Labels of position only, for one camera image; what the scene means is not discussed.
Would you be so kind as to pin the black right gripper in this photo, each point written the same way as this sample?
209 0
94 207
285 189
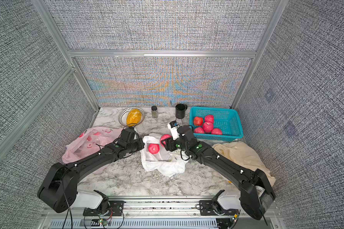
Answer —
170 142

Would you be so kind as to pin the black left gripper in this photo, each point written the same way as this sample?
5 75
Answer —
141 144

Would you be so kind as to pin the pink red apple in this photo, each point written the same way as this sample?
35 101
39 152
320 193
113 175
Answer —
208 127
199 130
163 138
216 131
153 148

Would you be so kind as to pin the white plastic bag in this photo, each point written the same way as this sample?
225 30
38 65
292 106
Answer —
166 162

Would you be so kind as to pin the pink plastic bag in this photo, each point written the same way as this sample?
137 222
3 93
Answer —
89 142

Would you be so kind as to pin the cream banana print plastic bag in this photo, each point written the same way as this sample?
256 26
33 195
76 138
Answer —
243 155

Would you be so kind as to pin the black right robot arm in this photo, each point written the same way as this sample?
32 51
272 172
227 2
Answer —
256 193

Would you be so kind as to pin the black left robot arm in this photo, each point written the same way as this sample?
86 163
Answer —
59 188

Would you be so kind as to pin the patterned plate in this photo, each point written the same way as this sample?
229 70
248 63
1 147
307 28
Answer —
123 116

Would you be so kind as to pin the yellow food on plate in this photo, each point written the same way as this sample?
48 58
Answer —
134 117

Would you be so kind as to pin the black cylindrical cup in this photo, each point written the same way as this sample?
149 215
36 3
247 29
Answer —
180 110

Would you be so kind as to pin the glass herb spice jar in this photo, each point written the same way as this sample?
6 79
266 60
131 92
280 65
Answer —
155 113

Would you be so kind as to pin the teal plastic basket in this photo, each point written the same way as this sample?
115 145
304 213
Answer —
227 120

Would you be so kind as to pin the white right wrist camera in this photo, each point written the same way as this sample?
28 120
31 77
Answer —
173 127

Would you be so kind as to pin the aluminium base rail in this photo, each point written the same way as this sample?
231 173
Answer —
158 212

